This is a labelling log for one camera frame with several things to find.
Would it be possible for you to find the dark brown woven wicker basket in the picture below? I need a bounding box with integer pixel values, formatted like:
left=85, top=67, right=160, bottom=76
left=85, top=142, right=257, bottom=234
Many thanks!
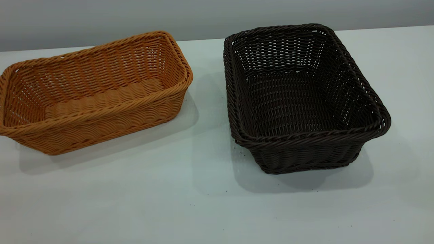
left=223, top=23, right=391, bottom=175

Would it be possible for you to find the orange woven wicker basket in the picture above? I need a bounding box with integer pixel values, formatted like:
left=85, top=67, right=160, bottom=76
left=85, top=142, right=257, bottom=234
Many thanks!
left=0, top=30, right=194, bottom=156

